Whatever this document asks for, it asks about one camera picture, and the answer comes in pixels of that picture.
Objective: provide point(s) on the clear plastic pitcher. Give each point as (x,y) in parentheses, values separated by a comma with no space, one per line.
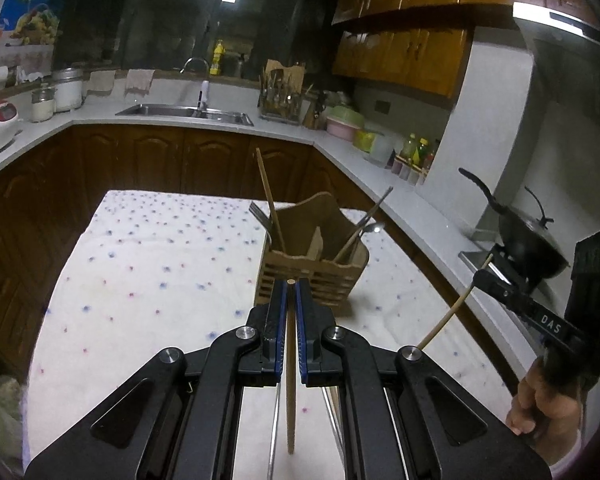
(382,150)

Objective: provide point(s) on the dark kitchen window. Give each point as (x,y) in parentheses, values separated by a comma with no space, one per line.
(155,10)

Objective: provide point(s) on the person's right hand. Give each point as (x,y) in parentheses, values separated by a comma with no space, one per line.
(540,405)

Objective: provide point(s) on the white dotted tablecloth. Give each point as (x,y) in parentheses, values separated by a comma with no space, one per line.
(155,285)

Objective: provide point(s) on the metal fork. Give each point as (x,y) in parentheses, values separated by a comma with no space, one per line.
(259,212)

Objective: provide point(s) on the pale dish towel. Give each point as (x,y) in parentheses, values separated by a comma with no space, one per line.
(100,83)

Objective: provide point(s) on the pink plastic basin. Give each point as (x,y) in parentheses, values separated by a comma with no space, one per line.
(342,129)

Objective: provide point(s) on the steel range hood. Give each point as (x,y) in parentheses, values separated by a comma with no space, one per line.
(570,60)

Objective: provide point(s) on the steel kitchen sink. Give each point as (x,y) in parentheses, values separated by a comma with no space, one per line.
(180,111)

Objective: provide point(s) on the wooden utensil holder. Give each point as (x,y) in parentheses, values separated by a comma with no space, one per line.
(330,280)

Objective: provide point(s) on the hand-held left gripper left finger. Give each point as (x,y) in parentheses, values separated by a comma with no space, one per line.
(279,345)

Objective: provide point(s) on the thin metal chopstick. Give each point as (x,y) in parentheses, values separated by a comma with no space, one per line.
(331,415)
(274,425)

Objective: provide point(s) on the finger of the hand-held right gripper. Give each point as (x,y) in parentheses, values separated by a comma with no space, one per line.
(505,290)

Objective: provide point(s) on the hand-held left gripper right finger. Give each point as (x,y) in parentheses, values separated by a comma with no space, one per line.
(304,345)

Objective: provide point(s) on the wooden chopstick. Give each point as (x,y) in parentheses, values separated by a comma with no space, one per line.
(291,410)
(269,195)
(450,310)

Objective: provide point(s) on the dark wall switch plate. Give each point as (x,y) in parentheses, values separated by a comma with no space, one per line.
(383,107)

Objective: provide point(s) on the cooking oil bottles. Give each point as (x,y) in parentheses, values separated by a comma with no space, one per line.
(417,150)

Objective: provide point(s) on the black wok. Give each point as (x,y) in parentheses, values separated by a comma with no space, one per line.
(530,250)

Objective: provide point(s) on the dark glass bottle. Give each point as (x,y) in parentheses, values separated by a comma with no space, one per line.
(235,66)

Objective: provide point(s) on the dish rack with utensils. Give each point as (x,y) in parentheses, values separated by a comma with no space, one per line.
(280,102)

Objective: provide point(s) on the person's right forearm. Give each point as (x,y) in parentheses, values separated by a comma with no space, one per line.
(567,460)

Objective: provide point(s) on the pinkish dish towel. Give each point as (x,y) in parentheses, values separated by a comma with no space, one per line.
(139,82)

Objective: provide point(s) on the yellow detergent bottle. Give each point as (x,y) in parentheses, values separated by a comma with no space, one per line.
(218,59)

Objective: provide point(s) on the wooden upper cabinets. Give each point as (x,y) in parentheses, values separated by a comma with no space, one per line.
(430,10)

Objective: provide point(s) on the wooden cutting board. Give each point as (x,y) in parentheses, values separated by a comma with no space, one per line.
(285,72)

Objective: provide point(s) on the white pot with steel lid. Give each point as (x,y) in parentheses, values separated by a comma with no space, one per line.
(68,90)

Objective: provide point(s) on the tropical fruit wall poster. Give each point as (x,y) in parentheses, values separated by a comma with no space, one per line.
(25,15)

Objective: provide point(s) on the small glass jar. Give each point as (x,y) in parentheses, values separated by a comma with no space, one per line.
(43,106)

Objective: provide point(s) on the row of spice jars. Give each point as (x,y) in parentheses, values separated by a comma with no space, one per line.
(409,172)

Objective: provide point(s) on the dark wooden lower cabinets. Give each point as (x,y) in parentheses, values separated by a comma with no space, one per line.
(155,160)

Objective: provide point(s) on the knife block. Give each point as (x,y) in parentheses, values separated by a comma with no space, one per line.
(314,112)

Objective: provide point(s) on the chrome sink faucet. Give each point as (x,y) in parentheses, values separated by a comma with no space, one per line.
(195,62)

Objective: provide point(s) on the white faucet sprayer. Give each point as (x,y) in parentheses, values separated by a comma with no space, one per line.
(204,95)

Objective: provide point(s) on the green plastic bowl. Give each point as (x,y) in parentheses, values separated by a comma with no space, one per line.
(347,114)

